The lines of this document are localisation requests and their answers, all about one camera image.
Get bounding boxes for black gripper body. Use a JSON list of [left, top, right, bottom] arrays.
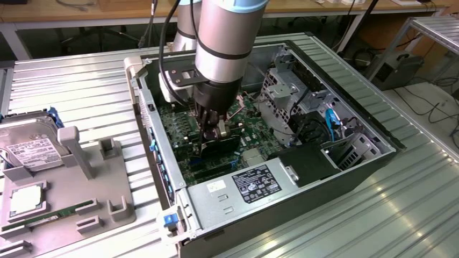
[[192, 77, 242, 116]]

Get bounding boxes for black graphics card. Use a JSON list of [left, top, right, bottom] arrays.
[[195, 133, 242, 163]]

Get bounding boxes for metal socket cover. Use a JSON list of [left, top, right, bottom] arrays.
[[228, 92, 254, 119]]

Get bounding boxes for green motherboard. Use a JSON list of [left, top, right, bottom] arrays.
[[156, 90, 289, 187]]

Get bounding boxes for silver chipset heatsink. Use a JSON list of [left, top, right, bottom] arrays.
[[242, 149, 269, 166]]

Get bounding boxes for black expansion slot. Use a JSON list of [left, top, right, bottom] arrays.
[[194, 162, 235, 180]]

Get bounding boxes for silver perforated disk bay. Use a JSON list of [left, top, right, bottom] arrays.
[[262, 67, 323, 146]]

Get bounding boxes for black plastic fan shroud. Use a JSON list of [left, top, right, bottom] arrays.
[[269, 142, 343, 188]]

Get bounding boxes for silver power supply with label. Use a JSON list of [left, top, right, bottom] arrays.
[[184, 157, 301, 232]]

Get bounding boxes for blue case latch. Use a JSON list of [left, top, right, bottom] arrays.
[[162, 213, 179, 230]]

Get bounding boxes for black open PC case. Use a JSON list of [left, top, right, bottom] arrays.
[[123, 39, 409, 258]]

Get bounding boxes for wooden desk white legs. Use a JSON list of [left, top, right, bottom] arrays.
[[0, 0, 451, 61]]

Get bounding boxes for grey plastic parts rack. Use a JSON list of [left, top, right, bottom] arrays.
[[0, 125, 139, 258]]

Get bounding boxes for silver hard disk white label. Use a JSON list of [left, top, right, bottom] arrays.
[[0, 106, 71, 173]]

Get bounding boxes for black equipment box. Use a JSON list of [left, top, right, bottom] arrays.
[[373, 53, 426, 91]]

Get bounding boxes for green RAM stick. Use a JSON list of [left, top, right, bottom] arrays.
[[2, 201, 91, 233]]

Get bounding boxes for silver CPU chip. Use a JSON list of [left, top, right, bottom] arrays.
[[8, 185, 46, 216]]

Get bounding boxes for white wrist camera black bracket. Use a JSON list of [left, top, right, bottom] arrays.
[[159, 68, 202, 104]]

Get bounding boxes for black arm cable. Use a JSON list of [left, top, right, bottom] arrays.
[[159, 0, 196, 107]]

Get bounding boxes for blue wire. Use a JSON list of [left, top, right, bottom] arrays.
[[323, 107, 341, 142]]

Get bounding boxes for grey hanging cable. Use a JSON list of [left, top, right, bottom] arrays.
[[138, 0, 159, 49]]

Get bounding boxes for grey metal frame post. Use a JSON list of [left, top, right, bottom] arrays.
[[0, 61, 15, 116]]

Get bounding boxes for black floor cable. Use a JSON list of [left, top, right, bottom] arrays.
[[393, 76, 459, 127]]

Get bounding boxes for aluminium slat table frame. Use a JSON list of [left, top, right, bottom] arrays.
[[369, 16, 459, 81]]

